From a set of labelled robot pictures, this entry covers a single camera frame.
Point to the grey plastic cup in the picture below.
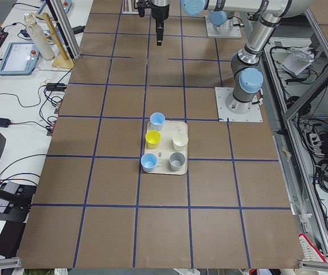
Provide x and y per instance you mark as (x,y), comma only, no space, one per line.
(176,160)

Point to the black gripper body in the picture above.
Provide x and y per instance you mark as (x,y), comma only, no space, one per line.
(160,14)

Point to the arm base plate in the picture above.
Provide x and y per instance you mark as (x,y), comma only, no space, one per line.
(224,31)
(231,110)

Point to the beige water bottle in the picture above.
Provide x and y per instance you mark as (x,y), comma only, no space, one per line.
(37,35)

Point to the black power adapter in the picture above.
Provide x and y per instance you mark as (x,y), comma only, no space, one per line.
(4,122)

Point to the yellow plastic cup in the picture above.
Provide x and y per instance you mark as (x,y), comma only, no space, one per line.
(153,139)

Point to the light blue cup far end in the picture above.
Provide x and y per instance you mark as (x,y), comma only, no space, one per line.
(149,162)

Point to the wooden mug tree stand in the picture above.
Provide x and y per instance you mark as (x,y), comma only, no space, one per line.
(62,59)

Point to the cream white plastic cup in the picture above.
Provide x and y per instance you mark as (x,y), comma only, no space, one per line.
(180,141)

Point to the cream rabbit tray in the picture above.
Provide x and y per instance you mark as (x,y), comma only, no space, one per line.
(165,148)

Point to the light blue cup near centre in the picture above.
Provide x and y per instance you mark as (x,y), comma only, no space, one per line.
(157,121)

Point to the blue teach pendant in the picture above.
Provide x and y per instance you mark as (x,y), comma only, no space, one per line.
(20,59)

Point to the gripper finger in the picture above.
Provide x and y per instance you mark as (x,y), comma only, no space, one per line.
(159,28)

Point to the aluminium frame post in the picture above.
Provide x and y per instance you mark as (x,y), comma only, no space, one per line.
(63,24)

